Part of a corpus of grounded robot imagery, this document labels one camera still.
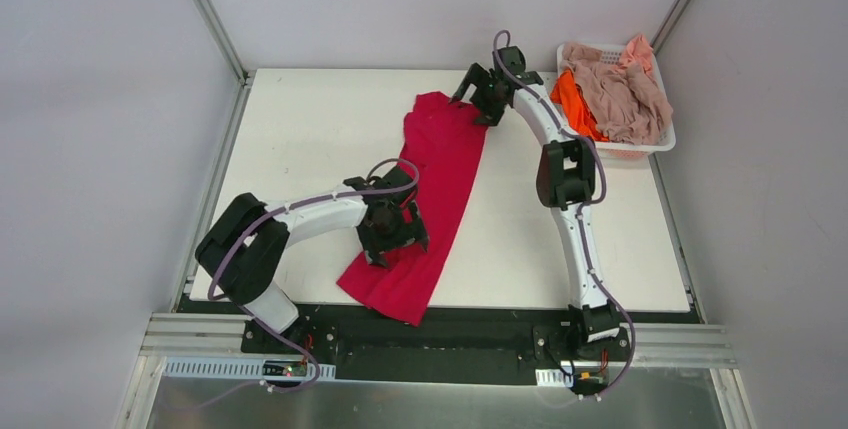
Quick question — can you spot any crimson red t shirt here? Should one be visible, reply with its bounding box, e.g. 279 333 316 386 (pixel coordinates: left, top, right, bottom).
337 92 487 326

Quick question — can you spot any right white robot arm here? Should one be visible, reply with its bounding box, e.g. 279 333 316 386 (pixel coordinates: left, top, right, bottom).
450 45 620 359

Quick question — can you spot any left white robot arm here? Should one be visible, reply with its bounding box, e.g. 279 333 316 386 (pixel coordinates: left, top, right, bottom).
194 158 429 354

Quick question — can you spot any orange t shirt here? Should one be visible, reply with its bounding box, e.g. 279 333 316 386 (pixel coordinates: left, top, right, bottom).
550 69 609 142

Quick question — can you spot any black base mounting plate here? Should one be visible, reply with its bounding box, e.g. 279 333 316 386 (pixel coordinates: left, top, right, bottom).
241 304 632 386

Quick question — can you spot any beige t shirt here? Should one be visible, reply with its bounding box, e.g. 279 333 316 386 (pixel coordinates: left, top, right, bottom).
561 41 674 147

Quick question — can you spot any salmon pink t shirt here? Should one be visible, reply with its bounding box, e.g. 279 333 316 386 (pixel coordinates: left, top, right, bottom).
617 33 655 79

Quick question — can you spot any aluminium frame rail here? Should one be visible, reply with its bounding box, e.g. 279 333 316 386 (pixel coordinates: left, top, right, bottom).
139 313 738 369

